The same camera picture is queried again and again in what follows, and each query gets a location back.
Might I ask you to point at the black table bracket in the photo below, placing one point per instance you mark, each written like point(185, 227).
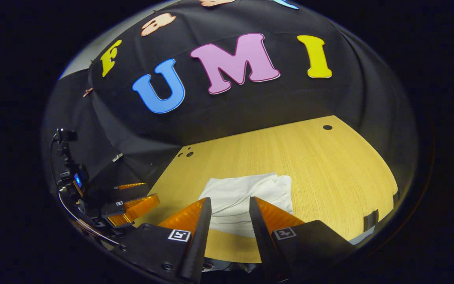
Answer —
point(371, 221)

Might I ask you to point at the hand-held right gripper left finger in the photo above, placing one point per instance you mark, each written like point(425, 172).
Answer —
point(199, 240)

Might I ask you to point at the white jeans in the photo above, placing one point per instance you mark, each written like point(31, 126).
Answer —
point(235, 193)

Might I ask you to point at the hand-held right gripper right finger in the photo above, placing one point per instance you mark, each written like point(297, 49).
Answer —
point(260, 236)

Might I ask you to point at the small silver cloth clip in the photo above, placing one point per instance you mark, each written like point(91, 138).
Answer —
point(117, 157)

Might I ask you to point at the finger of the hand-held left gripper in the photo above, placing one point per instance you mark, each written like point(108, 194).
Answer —
point(140, 207)
point(132, 185)

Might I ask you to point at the small red cloth clip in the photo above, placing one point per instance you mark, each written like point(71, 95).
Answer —
point(88, 92)

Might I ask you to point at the black backdrop cloth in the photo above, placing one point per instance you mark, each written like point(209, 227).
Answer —
point(250, 106)

